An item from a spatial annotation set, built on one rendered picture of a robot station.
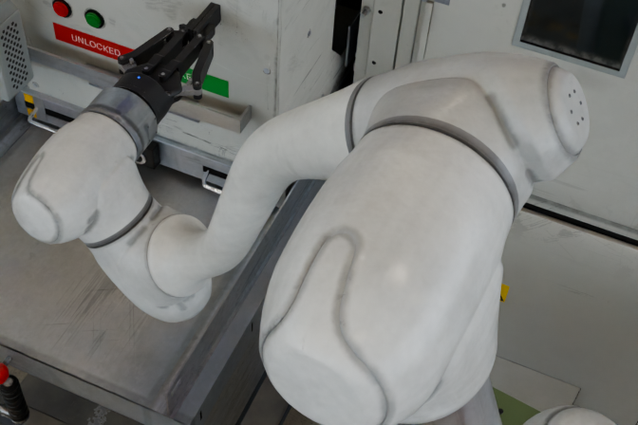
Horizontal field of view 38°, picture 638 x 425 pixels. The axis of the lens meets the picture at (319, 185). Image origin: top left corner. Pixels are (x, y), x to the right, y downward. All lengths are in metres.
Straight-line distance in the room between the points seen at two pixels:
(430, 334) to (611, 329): 1.36
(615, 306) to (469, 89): 1.23
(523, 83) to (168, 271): 0.58
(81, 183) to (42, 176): 0.04
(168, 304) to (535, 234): 0.83
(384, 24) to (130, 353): 0.68
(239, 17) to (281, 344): 0.83
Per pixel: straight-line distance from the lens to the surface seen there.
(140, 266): 1.15
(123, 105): 1.18
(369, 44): 1.63
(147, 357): 1.45
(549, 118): 0.69
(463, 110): 0.68
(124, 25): 1.51
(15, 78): 1.61
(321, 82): 1.63
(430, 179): 0.63
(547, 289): 1.89
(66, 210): 1.09
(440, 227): 0.61
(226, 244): 1.03
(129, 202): 1.14
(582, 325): 1.95
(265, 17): 1.35
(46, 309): 1.52
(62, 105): 1.71
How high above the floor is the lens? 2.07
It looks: 47 degrees down
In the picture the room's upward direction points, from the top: 5 degrees clockwise
